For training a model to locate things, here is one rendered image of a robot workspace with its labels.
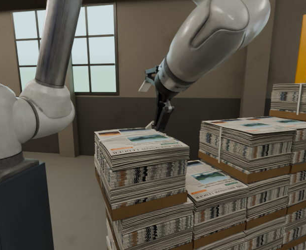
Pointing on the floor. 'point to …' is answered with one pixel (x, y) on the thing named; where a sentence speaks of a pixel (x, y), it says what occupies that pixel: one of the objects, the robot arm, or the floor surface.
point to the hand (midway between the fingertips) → (146, 107)
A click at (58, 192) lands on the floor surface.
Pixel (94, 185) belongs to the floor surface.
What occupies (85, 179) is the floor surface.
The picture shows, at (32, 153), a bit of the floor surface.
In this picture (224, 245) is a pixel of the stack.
